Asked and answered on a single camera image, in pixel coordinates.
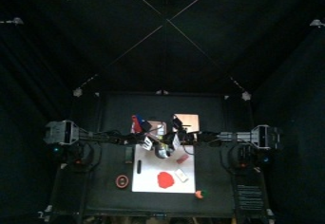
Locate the silver metal bowl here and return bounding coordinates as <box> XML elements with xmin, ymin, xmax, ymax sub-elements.
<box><xmin>153</xmin><ymin>141</ymin><xmax>175</xmax><ymax>160</ymax></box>

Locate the red flat toy food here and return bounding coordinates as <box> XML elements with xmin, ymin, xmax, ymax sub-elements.
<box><xmin>156</xmin><ymin>171</ymin><xmax>176</xmax><ymax>190</ymax></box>

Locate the dark rectangular block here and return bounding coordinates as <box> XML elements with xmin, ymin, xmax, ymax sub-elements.
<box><xmin>124</xmin><ymin>146</ymin><xmax>135</xmax><ymax>165</ymax></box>

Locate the pink framed tray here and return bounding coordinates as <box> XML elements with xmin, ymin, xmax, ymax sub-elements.
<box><xmin>147</xmin><ymin>120</ymin><xmax>167</xmax><ymax>137</ymax></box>

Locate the small white block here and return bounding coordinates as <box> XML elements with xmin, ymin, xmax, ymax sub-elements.
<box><xmin>173</xmin><ymin>168</ymin><xmax>188</xmax><ymax>183</ymax></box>

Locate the small pink-red block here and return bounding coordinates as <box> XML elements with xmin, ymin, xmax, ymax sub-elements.
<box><xmin>175</xmin><ymin>153</ymin><xmax>189</xmax><ymax>165</ymax></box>

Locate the white cutting board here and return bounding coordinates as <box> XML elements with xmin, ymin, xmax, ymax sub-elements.
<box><xmin>130</xmin><ymin>143</ymin><xmax>196</xmax><ymax>194</ymax></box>

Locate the white text label sticker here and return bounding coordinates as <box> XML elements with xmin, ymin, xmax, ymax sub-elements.
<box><xmin>236</xmin><ymin>183</ymin><xmax>264</xmax><ymax>212</ymax></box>

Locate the orange and green toy vegetable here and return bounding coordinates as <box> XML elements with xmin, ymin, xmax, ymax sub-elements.
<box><xmin>193</xmin><ymin>189</ymin><xmax>209</xmax><ymax>199</ymax></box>

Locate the thin diagonal cord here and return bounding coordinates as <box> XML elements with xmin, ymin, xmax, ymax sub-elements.
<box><xmin>77</xmin><ymin>0</ymin><xmax>224</xmax><ymax>91</ymax></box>
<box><xmin>117</xmin><ymin>0</ymin><xmax>247</xmax><ymax>93</ymax></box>

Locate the red and white packet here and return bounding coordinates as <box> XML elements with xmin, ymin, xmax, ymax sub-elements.
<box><xmin>129</xmin><ymin>114</ymin><xmax>147</xmax><ymax>135</ymax></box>

